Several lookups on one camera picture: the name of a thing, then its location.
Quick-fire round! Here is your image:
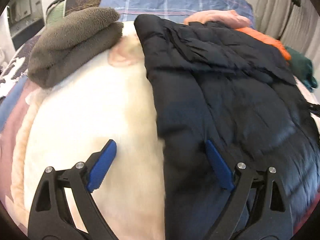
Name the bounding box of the black puffer jacket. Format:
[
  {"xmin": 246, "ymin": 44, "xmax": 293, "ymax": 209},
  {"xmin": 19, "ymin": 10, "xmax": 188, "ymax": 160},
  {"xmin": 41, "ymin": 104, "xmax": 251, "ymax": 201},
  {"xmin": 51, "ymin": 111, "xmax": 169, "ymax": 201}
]
[{"xmin": 134, "ymin": 15, "xmax": 319, "ymax": 239}]

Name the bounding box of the cream fleece blanket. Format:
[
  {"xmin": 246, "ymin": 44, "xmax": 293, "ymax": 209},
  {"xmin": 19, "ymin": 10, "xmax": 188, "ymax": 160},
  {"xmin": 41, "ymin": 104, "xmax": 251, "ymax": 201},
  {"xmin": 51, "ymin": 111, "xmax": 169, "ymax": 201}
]
[{"xmin": 4, "ymin": 22, "xmax": 165, "ymax": 239}]

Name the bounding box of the dark green folded garment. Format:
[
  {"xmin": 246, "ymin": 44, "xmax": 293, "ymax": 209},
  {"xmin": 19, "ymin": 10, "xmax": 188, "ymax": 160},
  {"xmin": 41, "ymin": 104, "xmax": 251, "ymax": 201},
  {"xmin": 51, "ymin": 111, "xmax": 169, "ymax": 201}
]
[{"xmin": 285, "ymin": 46, "xmax": 318, "ymax": 92}]

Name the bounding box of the orange folded puffer jacket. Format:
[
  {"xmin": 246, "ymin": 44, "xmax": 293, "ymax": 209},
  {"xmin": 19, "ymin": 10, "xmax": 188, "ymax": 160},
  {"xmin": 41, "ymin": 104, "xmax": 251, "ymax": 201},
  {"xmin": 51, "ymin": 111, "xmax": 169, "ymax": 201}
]
[{"xmin": 236, "ymin": 27, "xmax": 291, "ymax": 61}]

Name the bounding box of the brown fleece folded garment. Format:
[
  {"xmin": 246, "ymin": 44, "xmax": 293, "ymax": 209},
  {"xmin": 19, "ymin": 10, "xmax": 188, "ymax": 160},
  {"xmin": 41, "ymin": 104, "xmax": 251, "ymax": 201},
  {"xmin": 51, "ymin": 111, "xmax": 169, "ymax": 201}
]
[{"xmin": 28, "ymin": 7, "xmax": 123, "ymax": 89}]

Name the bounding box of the pink folded jacket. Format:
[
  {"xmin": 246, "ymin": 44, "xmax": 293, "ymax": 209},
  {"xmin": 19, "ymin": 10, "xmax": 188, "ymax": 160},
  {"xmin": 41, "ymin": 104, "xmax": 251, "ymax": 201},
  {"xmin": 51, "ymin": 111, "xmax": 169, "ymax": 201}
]
[{"xmin": 184, "ymin": 10, "xmax": 251, "ymax": 29}]

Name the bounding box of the beige curtain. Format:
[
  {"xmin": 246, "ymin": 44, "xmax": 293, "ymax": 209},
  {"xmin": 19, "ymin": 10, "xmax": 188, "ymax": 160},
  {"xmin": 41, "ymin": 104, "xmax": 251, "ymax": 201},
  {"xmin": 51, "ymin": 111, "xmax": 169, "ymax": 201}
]
[{"xmin": 254, "ymin": 0, "xmax": 319, "ymax": 69}]

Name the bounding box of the white shelf unit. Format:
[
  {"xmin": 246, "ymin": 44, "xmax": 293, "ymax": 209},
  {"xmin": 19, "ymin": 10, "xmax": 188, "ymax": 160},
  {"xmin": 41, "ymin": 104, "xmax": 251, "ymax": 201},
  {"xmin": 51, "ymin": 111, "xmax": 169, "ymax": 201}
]
[{"xmin": 7, "ymin": 0, "xmax": 44, "ymax": 49}]

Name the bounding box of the black floor lamp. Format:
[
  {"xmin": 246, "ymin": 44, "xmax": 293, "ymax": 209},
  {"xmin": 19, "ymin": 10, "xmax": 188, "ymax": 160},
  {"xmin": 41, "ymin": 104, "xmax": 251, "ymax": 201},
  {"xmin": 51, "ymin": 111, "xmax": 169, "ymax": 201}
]
[{"xmin": 277, "ymin": 0, "xmax": 302, "ymax": 41}]

